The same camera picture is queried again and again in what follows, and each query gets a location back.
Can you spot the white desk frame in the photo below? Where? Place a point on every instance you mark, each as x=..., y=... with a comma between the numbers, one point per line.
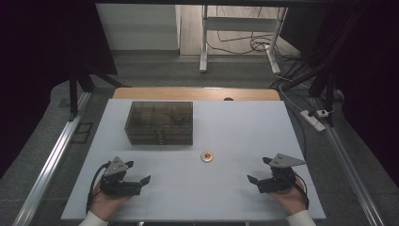
x=240, y=23

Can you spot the black curtain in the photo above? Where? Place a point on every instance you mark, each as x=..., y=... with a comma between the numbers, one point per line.
x=37, y=62
x=376, y=78

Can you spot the person's right hand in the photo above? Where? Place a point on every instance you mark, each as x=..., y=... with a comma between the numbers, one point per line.
x=293, y=201

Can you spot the dark floor grate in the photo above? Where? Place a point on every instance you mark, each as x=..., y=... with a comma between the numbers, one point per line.
x=82, y=133

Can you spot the white power strip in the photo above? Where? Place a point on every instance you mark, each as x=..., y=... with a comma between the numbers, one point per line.
x=313, y=121

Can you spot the smoked clear drawer box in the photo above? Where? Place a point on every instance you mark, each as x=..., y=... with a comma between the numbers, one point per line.
x=158, y=121

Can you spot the white plug adapter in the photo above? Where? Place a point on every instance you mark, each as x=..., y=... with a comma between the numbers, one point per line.
x=322, y=113

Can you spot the person's left hand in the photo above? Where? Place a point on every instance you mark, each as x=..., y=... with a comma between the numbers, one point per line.
x=105, y=204

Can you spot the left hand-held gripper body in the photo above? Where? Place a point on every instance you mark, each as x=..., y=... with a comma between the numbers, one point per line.
x=120, y=186

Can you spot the aluminium floor rail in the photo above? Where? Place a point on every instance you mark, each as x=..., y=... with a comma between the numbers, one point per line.
x=348, y=169
x=50, y=163

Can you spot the round gold badge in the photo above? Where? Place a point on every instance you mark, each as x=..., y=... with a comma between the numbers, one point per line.
x=207, y=157

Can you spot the wooden table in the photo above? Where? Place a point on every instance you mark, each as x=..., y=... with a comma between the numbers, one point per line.
x=188, y=93

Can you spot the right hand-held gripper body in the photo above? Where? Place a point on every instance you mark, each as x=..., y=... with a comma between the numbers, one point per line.
x=277, y=183

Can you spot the white cabinet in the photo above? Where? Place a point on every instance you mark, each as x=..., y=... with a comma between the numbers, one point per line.
x=141, y=28

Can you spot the black metal stand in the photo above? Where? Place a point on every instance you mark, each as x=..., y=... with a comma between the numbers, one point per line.
x=329, y=84
x=73, y=94

